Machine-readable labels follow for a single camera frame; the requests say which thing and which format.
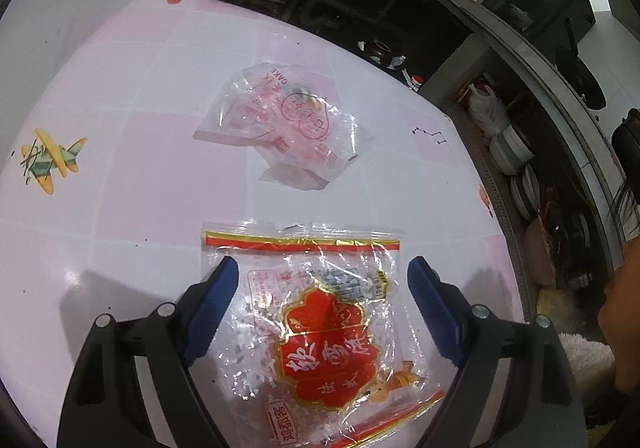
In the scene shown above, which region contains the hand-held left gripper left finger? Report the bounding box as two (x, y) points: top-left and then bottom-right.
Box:
(60, 255), (241, 448)

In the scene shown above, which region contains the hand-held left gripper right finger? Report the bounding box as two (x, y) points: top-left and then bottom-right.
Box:
(406, 255), (588, 448)

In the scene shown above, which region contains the clear wrapper red flower print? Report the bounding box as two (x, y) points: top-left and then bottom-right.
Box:
(201, 221), (446, 448)

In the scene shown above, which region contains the yellow filled plastic bag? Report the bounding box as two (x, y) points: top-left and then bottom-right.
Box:
(537, 288), (601, 329)

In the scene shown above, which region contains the pink bag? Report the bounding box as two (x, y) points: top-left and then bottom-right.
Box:
(522, 218), (558, 286)

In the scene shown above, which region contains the stack of white plates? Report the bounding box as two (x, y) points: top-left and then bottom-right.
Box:
(510, 163), (543, 221)
(489, 125), (535, 175)

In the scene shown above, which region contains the white fuzzy garment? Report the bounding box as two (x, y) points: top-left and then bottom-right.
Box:
(557, 332), (618, 429)

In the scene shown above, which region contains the person's head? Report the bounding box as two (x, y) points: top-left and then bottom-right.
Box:
(597, 175), (640, 396)

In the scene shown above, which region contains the clear wrapper pink print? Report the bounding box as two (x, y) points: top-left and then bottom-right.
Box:
(192, 61), (376, 192)

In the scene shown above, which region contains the white plastic bag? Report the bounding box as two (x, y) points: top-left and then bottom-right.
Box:
(467, 83), (508, 136)

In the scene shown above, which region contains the dark jar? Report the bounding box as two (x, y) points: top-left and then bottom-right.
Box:
(367, 39), (396, 64)

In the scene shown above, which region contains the grey kitchen counter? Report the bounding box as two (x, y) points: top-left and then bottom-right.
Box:
(390, 0), (640, 239)

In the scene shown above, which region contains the black wok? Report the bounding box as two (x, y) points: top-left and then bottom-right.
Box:
(555, 18), (607, 110)

